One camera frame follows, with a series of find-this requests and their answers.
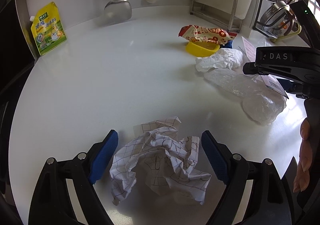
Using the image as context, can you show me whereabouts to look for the grid paper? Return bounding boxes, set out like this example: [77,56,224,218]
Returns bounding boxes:
[110,117,212,205]

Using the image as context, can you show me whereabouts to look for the steel spatula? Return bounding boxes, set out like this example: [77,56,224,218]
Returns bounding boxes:
[104,0,132,24]

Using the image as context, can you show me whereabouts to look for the yellow green refill pouch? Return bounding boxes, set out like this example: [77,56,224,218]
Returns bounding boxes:
[31,2,67,56]

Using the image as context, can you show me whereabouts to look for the black pot lid rack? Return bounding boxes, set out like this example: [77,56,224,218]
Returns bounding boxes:
[252,0,311,40]

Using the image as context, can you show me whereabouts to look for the white paper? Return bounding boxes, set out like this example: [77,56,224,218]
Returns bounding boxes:
[195,48,244,73]

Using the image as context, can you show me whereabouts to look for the red patterned snack wrapper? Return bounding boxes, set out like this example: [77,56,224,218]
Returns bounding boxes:
[178,24,237,45]

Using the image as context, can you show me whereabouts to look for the steel colander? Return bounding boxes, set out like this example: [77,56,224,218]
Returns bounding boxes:
[257,1,295,38]

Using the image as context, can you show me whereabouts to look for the clear plastic bag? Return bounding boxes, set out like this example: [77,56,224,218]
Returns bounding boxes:
[204,68,286,125]

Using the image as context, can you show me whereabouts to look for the pink paper receipt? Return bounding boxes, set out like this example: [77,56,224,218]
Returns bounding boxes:
[242,37,289,99]

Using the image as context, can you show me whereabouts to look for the blue plastic bag piece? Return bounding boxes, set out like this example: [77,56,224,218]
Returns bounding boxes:
[220,40,233,49]

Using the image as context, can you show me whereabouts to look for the person's right hand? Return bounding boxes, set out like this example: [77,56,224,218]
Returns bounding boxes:
[293,118,312,192]

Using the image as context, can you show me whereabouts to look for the steel cutting board rack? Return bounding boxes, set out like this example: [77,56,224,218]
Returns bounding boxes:
[189,0,242,33]

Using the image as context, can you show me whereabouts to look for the yellow plastic lid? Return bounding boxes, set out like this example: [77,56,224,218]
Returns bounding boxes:
[185,42,220,57]

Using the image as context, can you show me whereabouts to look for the yellow gas hose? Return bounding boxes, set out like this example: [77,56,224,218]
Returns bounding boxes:
[269,23,303,43]

